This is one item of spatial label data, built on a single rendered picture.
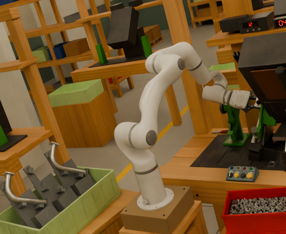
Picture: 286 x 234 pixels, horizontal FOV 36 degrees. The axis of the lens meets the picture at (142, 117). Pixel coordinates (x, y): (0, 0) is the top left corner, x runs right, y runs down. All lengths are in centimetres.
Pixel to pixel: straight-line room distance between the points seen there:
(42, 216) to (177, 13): 144
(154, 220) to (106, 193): 58
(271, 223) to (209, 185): 49
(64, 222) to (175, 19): 138
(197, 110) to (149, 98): 91
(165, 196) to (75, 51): 602
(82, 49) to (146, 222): 613
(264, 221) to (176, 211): 41
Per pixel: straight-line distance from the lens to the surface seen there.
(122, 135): 205
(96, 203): 257
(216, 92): 247
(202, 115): 293
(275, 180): 227
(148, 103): 206
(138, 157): 208
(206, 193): 243
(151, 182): 211
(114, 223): 254
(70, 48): 804
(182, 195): 221
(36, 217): 253
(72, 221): 246
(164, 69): 209
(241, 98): 244
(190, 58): 227
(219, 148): 270
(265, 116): 235
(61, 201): 263
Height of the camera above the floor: 204
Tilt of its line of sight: 19 degrees down
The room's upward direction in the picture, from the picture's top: 16 degrees counter-clockwise
